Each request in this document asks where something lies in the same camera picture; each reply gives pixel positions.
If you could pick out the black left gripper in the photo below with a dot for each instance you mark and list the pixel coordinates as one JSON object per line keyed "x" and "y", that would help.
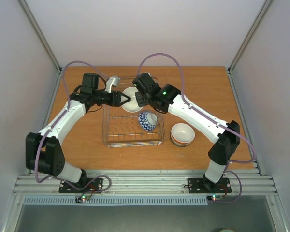
{"x": 117, "y": 103}

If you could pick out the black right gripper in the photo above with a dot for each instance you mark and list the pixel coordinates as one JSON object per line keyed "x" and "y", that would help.
{"x": 140, "y": 98}

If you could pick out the plain white bowl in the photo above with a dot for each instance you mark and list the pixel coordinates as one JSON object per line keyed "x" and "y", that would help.
{"x": 132, "y": 105}

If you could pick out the blue patterned bowl red inside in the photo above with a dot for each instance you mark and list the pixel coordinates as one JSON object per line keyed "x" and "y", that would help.
{"x": 147, "y": 120}

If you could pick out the chrome wire dish rack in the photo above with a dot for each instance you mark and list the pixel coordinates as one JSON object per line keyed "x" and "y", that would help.
{"x": 122, "y": 129}

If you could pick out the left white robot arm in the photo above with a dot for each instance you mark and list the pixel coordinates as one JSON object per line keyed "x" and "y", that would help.
{"x": 43, "y": 149}

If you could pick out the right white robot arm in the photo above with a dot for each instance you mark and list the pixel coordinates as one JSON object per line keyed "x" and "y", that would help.
{"x": 169, "y": 99}

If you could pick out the left small circuit board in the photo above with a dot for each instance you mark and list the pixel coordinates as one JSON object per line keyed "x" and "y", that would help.
{"x": 82, "y": 199}

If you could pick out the small circuit board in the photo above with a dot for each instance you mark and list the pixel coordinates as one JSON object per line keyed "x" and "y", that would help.
{"x": 82, "y": 199}
{"x": 216, "y": 197}

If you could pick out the right small circuit board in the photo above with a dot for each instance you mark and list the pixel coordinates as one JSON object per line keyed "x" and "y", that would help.
{"x": 216, "y": 197}

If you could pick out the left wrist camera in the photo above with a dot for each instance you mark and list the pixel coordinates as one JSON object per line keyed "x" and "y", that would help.
{"x": 111, "y": 82}

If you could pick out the aluminium front rail bed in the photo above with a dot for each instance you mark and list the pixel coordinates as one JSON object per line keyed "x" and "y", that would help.
{"x": 154, "y": 182}

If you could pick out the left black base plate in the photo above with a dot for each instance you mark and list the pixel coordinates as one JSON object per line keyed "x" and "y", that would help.
{"x": 69, "y": 187}

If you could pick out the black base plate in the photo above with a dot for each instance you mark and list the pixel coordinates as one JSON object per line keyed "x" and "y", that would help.
{"x": 69, "y": 187}
{"x": 201, "y": 185}

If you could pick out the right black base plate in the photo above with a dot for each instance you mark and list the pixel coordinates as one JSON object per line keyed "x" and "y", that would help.
{"x": 201, "y": 185}

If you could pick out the grey slotted cable duct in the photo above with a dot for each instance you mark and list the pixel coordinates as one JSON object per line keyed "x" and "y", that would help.
{"x": 118, "y": 200}

